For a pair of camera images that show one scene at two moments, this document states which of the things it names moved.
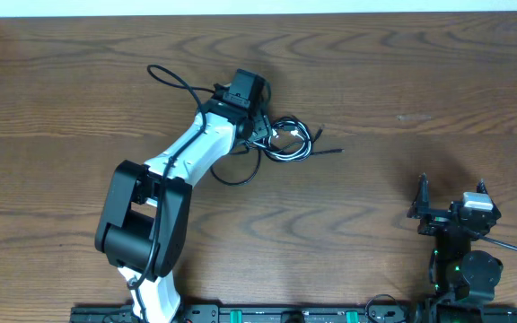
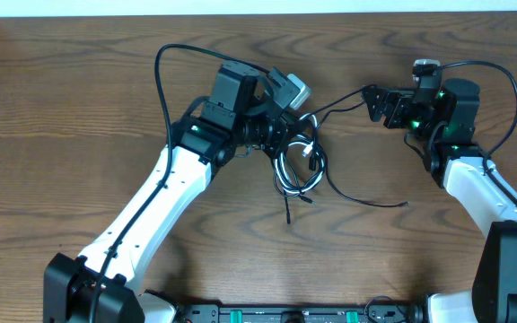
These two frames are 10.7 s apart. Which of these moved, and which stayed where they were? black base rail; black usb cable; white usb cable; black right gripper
Moved: white usb cable; black usb cable; black right gripper
Stayed: black base rail
